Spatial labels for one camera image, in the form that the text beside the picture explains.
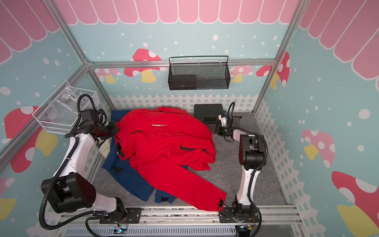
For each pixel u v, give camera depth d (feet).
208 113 3.95
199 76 3.05
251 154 1.85
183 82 2.74
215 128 3.02
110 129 2.43
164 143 2.88
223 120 3.10
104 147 3.08
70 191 1.38
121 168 2.91
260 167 1.80
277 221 2.39
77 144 1.64
